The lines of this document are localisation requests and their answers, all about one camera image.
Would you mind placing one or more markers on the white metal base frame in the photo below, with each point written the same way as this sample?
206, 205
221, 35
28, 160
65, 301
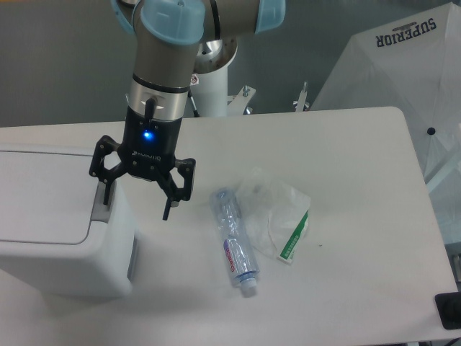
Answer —
239, 102

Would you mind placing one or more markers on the crushed clear plastic bottle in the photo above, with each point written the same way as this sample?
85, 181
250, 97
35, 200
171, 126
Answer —
240, 260

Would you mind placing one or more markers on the white umbrella Superior print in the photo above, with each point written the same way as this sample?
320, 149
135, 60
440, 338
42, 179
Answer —
412, 64

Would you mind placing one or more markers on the black device at table corner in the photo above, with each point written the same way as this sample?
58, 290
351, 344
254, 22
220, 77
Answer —
448, 306

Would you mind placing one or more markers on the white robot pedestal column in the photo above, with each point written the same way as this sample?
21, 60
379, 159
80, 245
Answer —
209, 93

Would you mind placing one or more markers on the white trash can lid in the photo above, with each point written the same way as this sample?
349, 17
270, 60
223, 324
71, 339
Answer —
46, 198

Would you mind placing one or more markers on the silver levelling foot bolt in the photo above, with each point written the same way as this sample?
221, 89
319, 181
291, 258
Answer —
301, 104

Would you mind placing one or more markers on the grey lid push button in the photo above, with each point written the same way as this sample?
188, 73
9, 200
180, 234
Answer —
102, 212

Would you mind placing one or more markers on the white trash can body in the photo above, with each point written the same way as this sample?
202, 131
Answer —
102, 265

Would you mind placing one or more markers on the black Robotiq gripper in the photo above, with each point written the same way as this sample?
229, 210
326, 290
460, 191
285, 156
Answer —
151, 147

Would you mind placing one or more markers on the clear plastic bag green label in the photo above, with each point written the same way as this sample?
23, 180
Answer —
275, 214

